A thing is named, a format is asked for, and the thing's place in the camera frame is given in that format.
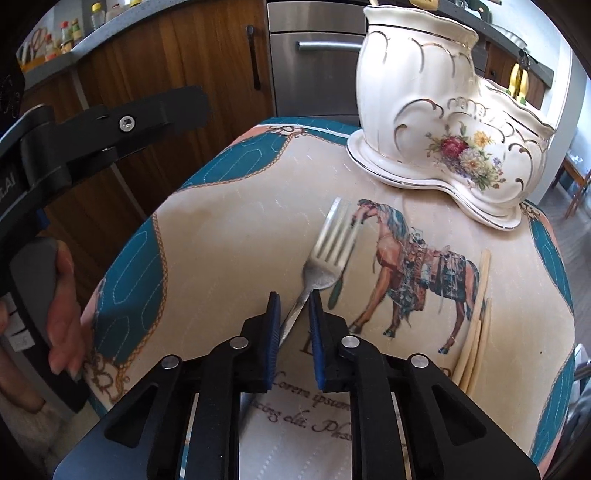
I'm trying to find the silver fork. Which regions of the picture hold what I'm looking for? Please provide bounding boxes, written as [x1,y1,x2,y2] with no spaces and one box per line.
[274,197,361,359]

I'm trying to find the grey kitchen countertop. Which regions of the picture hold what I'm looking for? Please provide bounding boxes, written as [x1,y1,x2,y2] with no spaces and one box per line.
[24,0,187,91]

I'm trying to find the person's left hand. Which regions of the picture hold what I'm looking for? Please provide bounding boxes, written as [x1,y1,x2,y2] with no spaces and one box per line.
[1,240,92,414]

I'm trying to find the wooden chopstick lower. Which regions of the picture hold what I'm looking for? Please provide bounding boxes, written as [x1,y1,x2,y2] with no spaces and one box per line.
[459,314,484,392]

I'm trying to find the wooden chopstick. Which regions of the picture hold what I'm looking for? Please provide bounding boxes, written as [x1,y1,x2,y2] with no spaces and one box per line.
[459,314,484,392]
[452,249,491,387]
[464,298,492,397]

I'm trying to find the left wooden cabinet door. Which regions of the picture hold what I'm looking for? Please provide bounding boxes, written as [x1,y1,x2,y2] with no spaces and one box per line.
[22,1,273,301]

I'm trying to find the wooden chopstick middle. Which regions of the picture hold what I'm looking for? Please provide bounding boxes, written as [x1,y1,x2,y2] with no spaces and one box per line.
[464,298,492,397]

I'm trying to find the wooden chopstick upper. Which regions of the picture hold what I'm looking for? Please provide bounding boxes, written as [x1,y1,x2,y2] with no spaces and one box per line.
[452,249,491,387]

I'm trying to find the stainless steel oven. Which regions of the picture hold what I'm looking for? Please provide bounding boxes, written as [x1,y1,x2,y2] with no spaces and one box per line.
[266,1,367,126]

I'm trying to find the white floral ceramic utensil holder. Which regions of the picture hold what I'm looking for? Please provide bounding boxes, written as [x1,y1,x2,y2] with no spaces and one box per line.
[346,5,555,231]

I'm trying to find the wooden dining chair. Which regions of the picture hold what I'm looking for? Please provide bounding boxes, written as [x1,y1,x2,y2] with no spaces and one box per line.
[550,155,590,219]

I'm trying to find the yellow plastic spoon in holder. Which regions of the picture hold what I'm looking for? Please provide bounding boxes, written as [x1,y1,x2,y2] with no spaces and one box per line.
[506,63,530,105]

